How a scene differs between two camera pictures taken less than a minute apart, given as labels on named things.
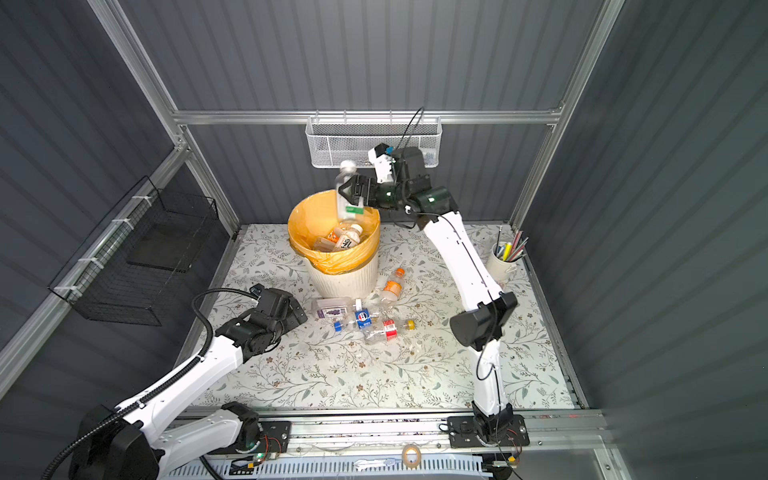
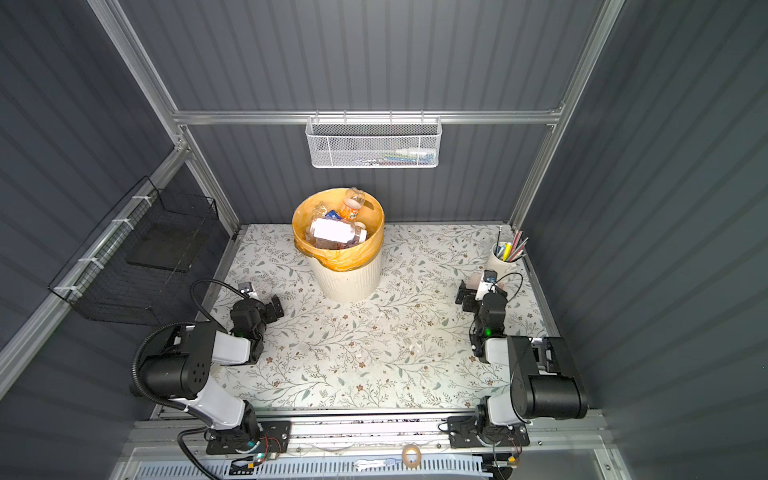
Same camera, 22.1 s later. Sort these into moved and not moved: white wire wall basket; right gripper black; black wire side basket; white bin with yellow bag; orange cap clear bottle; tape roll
Moved: orange cap clear bottle; right gripper black
Not moved: black wire side basket; tape roll; white wire wall basket; white bin with yellow bag
